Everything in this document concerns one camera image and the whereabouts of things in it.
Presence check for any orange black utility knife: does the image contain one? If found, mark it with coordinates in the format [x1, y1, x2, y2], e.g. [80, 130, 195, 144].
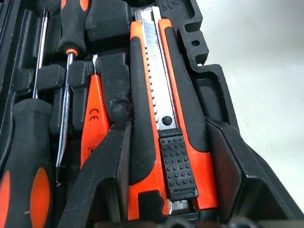
[127, 6, 219, 221]

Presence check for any Phillips screwdriver black orange handle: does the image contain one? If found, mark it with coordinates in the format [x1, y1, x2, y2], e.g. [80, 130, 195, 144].
[0, 7, 55, 228]

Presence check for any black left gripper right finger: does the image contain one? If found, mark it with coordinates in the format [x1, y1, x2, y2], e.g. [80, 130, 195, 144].
[205, 118, 298, 223]

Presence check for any orange voltage tester pen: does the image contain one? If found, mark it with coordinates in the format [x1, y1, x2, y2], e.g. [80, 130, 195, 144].
[80, 54, 111, 170]

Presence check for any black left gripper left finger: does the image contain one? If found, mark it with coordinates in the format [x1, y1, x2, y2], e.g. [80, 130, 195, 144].
[57, 118, 133, 228]

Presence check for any black tool case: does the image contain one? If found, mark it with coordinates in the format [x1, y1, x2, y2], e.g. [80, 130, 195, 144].
[0, 0, 240, 228]

